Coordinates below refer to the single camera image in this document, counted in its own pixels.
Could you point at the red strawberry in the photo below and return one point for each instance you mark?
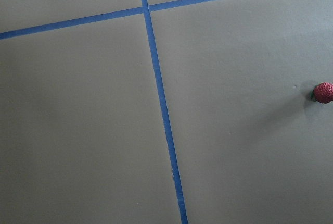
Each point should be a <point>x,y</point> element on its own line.
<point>322,93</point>

